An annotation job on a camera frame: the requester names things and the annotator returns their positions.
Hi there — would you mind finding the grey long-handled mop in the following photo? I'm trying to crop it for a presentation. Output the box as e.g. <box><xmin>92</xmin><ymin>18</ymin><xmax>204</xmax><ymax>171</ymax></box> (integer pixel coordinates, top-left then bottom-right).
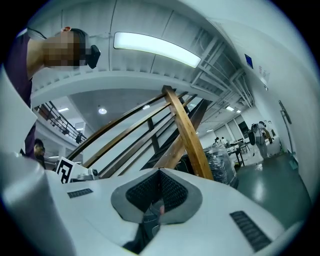
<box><xmin>278</xmin><ymin>99</ymin><xmax>293</xmax><ymax>125</ymax></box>

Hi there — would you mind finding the plastic-wrapped pallet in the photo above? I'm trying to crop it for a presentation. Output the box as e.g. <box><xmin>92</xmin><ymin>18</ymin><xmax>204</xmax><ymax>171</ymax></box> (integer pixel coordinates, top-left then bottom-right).
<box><xmin>203</xmin><ymin>145</ymin><xmax>240</xmax><ymax>189</ymax></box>

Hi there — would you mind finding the black head-mounted camera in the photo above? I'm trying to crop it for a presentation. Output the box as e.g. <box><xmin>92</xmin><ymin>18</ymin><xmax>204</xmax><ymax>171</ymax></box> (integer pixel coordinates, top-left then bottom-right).
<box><xmin>74</xmin><ymin>28</ymin><xmax>102</xmax><ymax>70</ymax></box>

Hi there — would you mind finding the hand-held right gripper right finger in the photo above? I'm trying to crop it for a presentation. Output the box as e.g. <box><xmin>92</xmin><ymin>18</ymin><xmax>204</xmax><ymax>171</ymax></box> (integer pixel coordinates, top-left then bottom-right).
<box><xmin>142</xmin><ymin>167</ymin><xmax>305</xmax><ymax>256</ymax></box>

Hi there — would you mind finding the black balcony railing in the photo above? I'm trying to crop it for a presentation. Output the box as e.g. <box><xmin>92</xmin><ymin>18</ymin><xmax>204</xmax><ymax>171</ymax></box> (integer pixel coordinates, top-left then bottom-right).
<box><xmin>34</xmin><ymin>100</ymin><xmax>88</xmax><ymax>145</ymax></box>

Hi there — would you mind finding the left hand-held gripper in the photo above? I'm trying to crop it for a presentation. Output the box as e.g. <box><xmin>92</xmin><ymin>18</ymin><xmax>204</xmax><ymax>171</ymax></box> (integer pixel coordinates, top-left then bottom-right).
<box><xmin>55</xmin><ymin>156</ymin><xmax>101</xmax><ymax>185</ymax></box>

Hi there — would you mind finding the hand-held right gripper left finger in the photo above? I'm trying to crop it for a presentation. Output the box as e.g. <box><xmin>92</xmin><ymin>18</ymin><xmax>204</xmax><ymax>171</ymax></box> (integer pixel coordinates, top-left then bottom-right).
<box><xmin>0</xmin><ymin>152</ymin><xmax>162</xmax><ymax>256</ymax></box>

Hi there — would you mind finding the person's head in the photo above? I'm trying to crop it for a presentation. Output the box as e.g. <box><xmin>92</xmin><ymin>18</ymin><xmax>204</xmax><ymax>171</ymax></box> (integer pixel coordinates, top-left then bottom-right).
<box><xmin>26</xmin><ymin>26</ymin><xmax>89</xmax><ymax>74</ymax></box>

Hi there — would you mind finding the long ceiling light panel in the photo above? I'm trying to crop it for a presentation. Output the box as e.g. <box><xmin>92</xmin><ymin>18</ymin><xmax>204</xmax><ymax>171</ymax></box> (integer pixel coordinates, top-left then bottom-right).
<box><xmin>113</xmin><ymin>31</ymin><xmax>202</xmax><ymax>69</ymax></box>

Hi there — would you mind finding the teal-headed long-handled broom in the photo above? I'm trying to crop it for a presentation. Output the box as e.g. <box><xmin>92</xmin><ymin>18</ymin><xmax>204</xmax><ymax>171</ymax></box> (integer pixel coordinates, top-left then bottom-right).
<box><xmin>281</xmin><ymin>109</ymin><xmax>299</xmax><ymax>172</ymax></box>

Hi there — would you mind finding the blue wall sign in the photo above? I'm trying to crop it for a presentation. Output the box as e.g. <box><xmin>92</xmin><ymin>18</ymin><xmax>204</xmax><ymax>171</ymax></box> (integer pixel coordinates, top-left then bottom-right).
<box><xmin>244</xmin><ymin>53</ymin><xmax>255</xmax><ymax>70</ymax></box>

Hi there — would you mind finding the white work table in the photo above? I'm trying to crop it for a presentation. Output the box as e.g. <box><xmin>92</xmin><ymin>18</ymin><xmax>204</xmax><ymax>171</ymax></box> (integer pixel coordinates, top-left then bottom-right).
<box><xmin>225</xmin><ymin>139</ymin><xmax>251</xmax><ymax>168</ymax></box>

